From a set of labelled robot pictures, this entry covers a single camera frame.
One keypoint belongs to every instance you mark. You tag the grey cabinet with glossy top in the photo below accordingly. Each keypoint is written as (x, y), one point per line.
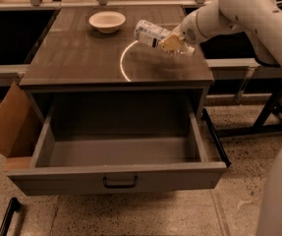
(99, 76)

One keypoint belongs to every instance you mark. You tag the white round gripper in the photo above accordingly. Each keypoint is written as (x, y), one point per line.
(189, 29)

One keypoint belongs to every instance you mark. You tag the white bowl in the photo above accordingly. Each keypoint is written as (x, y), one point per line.
(107, 21)

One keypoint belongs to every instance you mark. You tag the open grey top drawer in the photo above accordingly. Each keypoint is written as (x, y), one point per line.
(72, 157)

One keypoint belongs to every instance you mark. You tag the black bar on floor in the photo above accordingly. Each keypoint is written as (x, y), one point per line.
(13, 206)

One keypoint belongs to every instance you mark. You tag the black metal table frame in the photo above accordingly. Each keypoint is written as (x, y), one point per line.
(272, 106)

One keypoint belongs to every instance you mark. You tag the black drawer slide rail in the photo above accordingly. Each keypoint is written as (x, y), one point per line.
(215, 138)

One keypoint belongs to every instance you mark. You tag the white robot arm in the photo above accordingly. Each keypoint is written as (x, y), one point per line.
(262, 20)

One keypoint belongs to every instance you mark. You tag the brown cardboard box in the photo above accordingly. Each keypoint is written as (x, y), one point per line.
(19, 129)

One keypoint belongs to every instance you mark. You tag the black drawer handle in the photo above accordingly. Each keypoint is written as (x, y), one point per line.
(120, 184)

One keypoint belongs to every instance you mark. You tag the plastic bottle with printed label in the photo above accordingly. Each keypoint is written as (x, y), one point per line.
(150, 34)

